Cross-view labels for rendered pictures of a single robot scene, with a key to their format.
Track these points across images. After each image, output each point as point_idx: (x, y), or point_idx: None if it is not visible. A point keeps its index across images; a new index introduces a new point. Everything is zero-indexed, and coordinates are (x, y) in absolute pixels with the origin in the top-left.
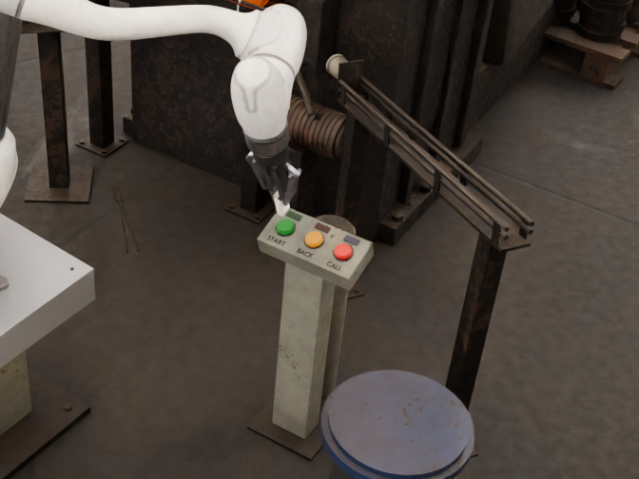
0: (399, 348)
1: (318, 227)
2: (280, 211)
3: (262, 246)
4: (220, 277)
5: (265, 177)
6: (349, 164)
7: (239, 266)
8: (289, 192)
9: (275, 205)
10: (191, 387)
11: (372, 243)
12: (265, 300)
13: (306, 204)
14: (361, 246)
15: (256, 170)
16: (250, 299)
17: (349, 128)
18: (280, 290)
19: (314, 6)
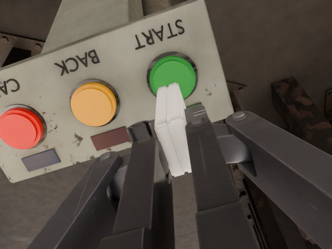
0: None
1: (117, 132)
2: (159, 95)
3: (185, 2)
4: (313, 23)
5: (232, 182)
6: (269, 203)
7: (307, 46)
8: (79, 191)
9: (318, 111)
10: None
11: (10, 181)
12: (258, 38)
13: (294, 132)
14: (14, 163)
15: (323, 181)
16: (270, 27)
17: (296, 245)
18: (257, 57)
19: None
